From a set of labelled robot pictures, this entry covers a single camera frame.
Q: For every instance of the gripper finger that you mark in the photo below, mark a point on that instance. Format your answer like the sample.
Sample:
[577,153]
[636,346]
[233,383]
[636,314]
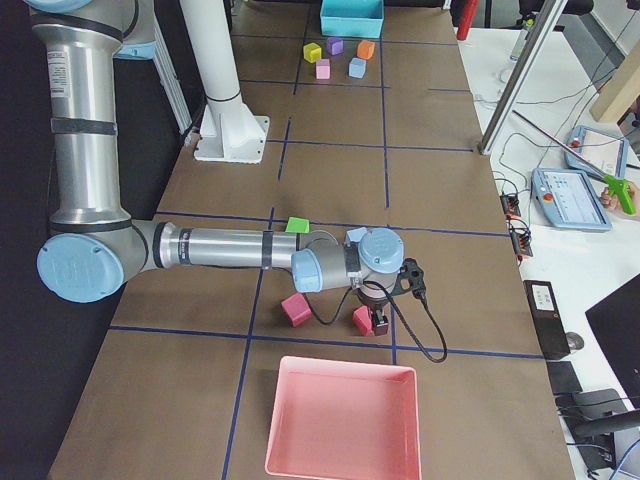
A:
[380,322]

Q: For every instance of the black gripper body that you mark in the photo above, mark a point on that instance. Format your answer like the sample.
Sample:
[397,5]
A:
[375,302]

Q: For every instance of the light blue block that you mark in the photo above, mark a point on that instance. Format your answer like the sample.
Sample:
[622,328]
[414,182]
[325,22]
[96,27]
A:
[356,235]
[357,68]

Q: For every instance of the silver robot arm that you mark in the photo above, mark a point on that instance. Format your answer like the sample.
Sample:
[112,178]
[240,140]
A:
[96,246]

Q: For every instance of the dark red foam block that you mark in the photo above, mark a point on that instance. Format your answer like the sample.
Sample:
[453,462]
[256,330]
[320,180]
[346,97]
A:
[297,309]

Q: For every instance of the pink plastic tray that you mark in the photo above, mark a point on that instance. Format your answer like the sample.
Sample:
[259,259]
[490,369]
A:
[344,420]

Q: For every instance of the green foam block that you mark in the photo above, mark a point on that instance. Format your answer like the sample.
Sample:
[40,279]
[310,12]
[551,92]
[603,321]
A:
[297,225]

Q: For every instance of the black power box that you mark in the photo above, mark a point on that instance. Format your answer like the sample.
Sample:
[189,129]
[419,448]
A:
[546,319]

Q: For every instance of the near teach pendant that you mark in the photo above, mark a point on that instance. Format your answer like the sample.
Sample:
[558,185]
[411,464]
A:
[568,200]

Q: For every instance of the teach pendant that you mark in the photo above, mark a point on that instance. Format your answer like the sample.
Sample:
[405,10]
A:
[600,150]
[568,200]

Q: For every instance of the pink foam block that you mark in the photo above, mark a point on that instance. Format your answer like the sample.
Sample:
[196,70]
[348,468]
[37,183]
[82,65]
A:
[323,69]

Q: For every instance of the left orange foam block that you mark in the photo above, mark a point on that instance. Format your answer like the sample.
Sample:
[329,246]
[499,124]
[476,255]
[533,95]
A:
[366,49]

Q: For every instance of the yellow foam block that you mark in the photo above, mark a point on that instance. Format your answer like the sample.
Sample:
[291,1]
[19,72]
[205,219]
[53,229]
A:
[312,52]

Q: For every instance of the left purple foam block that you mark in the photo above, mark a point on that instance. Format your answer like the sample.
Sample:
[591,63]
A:
[334,45]

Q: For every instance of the far teach pendant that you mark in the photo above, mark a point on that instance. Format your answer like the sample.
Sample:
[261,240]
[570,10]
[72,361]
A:
[600,150]

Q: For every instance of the teal plastic bin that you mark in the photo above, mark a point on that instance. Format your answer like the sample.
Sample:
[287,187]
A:
[352,18]

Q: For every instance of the red cylinder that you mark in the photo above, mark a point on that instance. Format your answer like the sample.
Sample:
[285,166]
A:
[467,15]

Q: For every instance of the white pedestal column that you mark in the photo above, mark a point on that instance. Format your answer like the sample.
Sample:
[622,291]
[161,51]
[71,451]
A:
[229,131]

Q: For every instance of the aluminium frame post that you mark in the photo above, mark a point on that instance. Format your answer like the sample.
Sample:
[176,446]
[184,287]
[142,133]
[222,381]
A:
[545,23]

